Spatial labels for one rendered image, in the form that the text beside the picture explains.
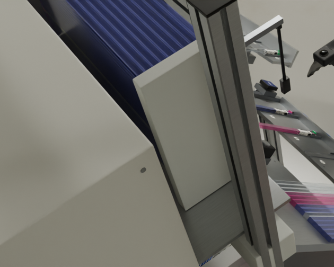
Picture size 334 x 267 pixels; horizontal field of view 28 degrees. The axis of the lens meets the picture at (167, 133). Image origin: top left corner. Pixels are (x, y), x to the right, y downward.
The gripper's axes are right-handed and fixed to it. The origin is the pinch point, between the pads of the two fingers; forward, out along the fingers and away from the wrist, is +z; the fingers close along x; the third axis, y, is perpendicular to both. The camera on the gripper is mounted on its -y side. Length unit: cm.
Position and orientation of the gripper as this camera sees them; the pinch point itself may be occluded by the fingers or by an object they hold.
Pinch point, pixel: (323, 91)
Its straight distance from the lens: 193.6
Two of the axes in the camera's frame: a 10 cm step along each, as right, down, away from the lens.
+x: -5.3, -5.8, 6.2
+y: 8.1, -1.2, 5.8
